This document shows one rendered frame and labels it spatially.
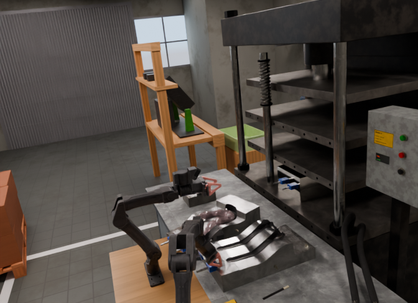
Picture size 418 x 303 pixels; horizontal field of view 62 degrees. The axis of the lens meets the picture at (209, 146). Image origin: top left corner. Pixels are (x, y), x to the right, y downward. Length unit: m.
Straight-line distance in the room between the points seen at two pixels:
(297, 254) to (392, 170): 0.60
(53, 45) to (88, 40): 0.71
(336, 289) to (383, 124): 0.78
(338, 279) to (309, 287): 0.14
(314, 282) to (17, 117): 7.55
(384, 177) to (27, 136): 7.64
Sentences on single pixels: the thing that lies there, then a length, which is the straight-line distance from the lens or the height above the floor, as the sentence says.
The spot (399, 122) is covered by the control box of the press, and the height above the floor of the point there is 1.44.
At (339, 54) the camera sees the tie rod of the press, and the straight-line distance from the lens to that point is 1.79.
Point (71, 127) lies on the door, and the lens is 8.46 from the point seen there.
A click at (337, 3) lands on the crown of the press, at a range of 1.74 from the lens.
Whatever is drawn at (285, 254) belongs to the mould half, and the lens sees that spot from 1.76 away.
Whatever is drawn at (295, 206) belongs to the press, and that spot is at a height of 0.78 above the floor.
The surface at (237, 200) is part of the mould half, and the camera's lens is 2.19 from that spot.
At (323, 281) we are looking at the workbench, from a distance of 1.75.
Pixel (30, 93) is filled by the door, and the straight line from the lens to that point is 8.40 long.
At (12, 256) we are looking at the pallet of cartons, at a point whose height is 0.21.
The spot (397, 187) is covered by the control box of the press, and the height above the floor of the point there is 1.13.
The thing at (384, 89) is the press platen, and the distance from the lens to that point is 2.09.
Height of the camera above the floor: 1.90
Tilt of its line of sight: 17 degrees down
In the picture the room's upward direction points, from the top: 6 degrees counter-clockwise
